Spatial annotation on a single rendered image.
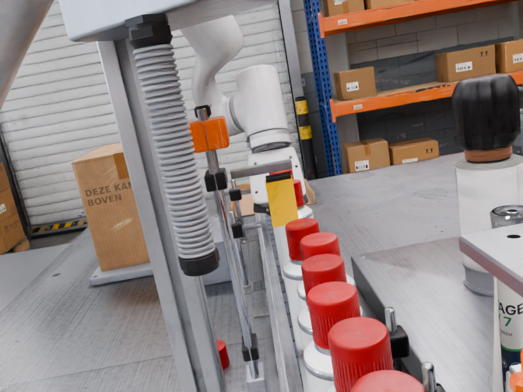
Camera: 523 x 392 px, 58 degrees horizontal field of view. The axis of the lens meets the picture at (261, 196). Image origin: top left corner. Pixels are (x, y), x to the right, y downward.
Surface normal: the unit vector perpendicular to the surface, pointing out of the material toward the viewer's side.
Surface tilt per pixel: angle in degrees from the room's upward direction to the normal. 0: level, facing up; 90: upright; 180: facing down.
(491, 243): 0
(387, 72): 90
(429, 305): 0
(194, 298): 90
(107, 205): 90
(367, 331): 3
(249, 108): 74
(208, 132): 90
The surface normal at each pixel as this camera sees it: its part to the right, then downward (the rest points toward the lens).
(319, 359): -0.60, -0.52
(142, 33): -0.17, 0.26
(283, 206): 0.05, 0.23
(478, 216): -0.71, 0.25
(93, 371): -0.17, -0.96
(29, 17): 0.17, 0.97
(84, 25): -0.52, 0.29
